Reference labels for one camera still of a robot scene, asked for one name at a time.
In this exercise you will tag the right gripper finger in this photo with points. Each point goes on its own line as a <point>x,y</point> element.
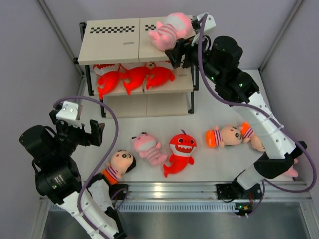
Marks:
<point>175,56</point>
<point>182,43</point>

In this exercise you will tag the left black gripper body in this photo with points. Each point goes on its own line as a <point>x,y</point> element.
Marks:
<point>70,137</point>

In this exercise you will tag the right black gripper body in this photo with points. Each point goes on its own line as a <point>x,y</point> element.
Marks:
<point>192,56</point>

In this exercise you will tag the pink striped plush table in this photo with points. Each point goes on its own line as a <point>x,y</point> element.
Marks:
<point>148,148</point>
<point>166,34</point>

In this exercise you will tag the red shark plush mouth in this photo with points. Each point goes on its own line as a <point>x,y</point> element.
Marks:
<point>182,146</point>

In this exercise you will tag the doll plush orange pants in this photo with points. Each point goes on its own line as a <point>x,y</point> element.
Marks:
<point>220,137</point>

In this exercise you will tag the pink striped plush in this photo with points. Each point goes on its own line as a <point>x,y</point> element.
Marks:
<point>291,172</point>

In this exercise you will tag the doll plush near left arm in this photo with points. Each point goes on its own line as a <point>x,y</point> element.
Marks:
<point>121,162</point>

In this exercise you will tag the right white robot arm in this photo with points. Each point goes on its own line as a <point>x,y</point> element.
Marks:
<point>236,88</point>

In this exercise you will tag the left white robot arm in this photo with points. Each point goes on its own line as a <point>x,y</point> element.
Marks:
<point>57,175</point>

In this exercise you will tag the red shark plush right shelf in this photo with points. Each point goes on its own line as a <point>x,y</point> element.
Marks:
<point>159,74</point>

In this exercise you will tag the red shark plush shelf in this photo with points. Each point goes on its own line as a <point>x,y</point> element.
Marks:
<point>134,72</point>
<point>108,77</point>
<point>159,74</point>

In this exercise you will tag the red shark plush middle shelf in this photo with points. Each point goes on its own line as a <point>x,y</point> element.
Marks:
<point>134,72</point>

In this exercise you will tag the red shark plush left shelf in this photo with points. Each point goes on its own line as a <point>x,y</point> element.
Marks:
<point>108,77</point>

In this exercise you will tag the beige three-tier toy shelf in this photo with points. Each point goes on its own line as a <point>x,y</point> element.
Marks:
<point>126,41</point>

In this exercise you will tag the doll plush far right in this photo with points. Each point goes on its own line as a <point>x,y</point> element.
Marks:
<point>248,135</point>

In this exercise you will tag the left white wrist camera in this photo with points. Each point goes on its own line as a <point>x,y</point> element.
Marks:
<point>70,111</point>

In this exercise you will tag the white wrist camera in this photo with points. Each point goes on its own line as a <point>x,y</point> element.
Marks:
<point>203,19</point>
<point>70,111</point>

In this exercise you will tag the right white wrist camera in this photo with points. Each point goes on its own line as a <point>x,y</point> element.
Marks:
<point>203,19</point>

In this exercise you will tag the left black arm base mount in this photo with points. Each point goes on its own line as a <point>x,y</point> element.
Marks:
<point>118,191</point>

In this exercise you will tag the slotted grey cable duct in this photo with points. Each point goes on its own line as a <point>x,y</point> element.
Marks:
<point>177,207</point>

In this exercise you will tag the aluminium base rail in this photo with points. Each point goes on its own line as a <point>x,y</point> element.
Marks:
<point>203,191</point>

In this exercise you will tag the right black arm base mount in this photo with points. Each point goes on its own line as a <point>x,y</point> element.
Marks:
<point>226,192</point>

